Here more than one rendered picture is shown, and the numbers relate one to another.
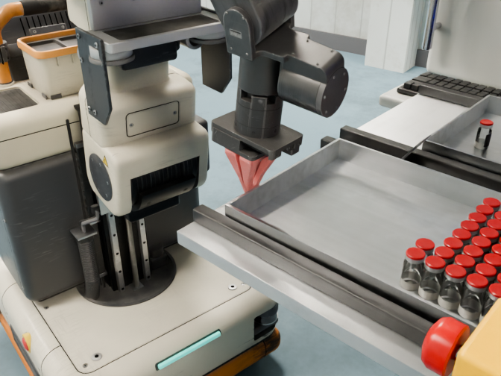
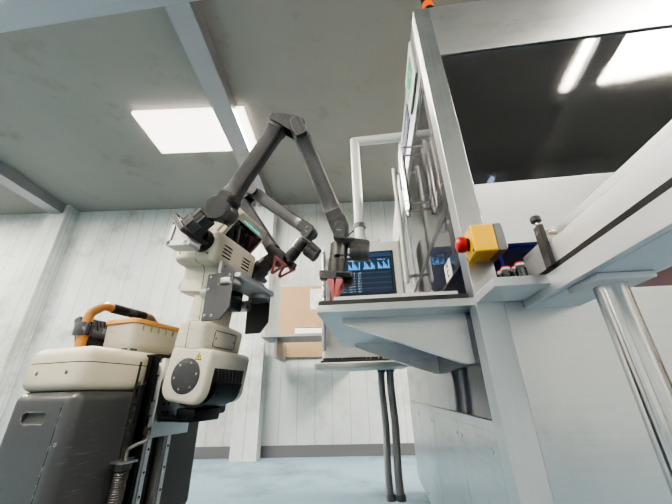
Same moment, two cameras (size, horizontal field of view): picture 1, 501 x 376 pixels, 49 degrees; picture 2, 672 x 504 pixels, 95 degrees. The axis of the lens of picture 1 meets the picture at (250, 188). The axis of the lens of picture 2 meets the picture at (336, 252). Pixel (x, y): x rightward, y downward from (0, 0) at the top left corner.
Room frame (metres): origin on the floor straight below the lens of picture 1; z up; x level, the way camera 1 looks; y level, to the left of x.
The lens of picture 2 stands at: (-0.10, 0.52, 0.67)
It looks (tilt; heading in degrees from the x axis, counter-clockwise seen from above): 25 degrees up; 325
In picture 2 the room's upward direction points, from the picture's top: 1 degrees counter-clockwise
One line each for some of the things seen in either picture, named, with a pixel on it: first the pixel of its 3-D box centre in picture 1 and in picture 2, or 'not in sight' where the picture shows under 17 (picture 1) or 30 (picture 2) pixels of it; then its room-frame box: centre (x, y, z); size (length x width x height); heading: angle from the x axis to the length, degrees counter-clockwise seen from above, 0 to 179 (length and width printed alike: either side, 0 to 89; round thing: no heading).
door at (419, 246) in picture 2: not in sight; (415, 222); (0.84, -0.69, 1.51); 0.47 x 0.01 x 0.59; 138
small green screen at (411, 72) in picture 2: not in sight; (410, 79); (0.46, -0.33, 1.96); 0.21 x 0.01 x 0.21; 138
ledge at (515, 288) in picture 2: not in sight; (516, 289); (0.21, -0.20, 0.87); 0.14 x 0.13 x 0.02; 48
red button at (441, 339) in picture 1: (453, 350); (463, 244); (0.27, -0.14, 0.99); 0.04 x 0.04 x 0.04; 48
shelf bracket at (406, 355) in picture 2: not in sight; (395, 358); (0.88, -0.48, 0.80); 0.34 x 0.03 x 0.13; 48
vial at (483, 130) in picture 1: (483, 135); not in sight; (0.82, -0.38, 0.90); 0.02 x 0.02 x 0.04
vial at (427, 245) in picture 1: (422, 259); not in sight; (0.49, -0.19, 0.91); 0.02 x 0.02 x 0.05
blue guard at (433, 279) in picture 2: not in sight; (417, 311); (1.07, -0.89, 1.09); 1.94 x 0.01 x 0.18; 138
